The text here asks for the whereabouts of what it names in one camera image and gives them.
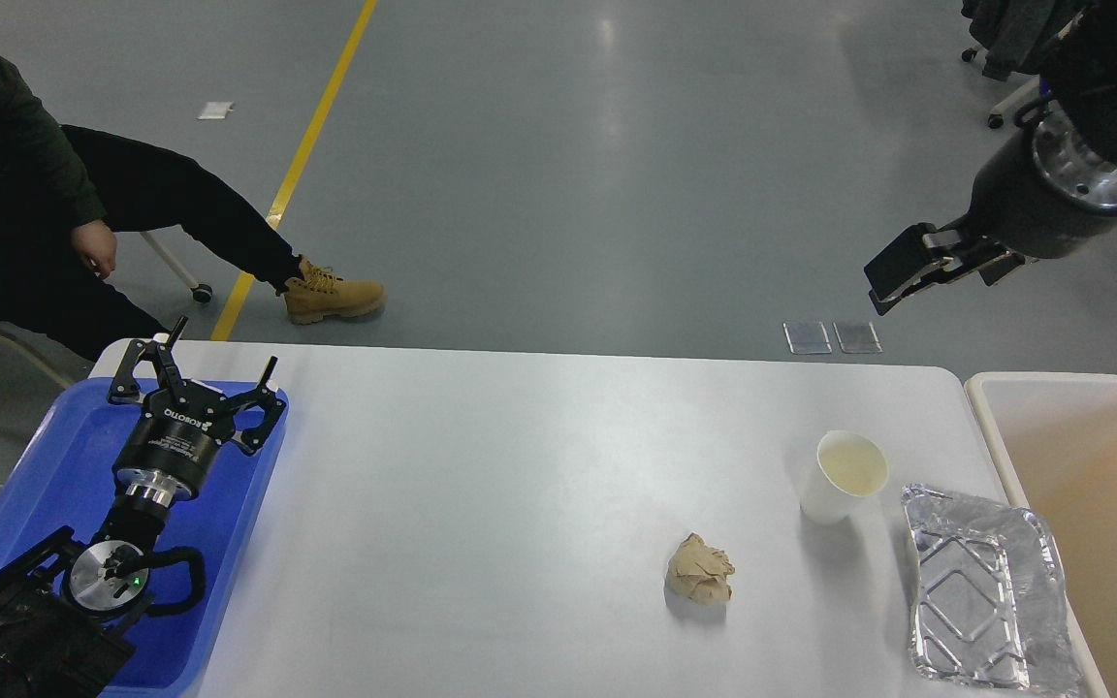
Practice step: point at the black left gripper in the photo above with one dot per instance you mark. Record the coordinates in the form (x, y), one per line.
(173, 445)

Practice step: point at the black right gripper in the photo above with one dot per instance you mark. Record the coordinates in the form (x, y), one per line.
(1045, 194)

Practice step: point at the white paper cup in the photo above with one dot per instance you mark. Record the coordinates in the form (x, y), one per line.
(846, 469)

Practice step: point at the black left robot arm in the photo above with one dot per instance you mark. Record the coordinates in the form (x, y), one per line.
(123, 523)

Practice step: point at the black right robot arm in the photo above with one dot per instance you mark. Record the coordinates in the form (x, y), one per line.
(1080, 75)

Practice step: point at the right floor plate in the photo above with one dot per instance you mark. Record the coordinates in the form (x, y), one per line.
(858, 338)

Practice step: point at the floor plate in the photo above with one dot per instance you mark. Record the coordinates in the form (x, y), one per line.
(807, 338)
(858, 338)

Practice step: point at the blue plastic tray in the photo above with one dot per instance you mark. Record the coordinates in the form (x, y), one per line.
(64, 477)

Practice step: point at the tan work boot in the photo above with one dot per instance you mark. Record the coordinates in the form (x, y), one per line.
(314, 294)

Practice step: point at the left floor plate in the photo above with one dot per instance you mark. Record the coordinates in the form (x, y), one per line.
(807, 338)

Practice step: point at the white chair with jacket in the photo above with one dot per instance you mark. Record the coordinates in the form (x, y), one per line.
(1013, 37)

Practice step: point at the beige waste bin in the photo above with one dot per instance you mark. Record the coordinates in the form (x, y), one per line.
(1053, 438)

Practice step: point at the white paper scrap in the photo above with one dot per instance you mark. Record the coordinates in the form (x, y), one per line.
(215, 110)

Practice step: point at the aluminium foil tray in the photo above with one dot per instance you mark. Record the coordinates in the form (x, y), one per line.
(989, 602)

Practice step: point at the crumpled brown paper ball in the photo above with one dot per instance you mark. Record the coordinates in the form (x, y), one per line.
(700, 573)

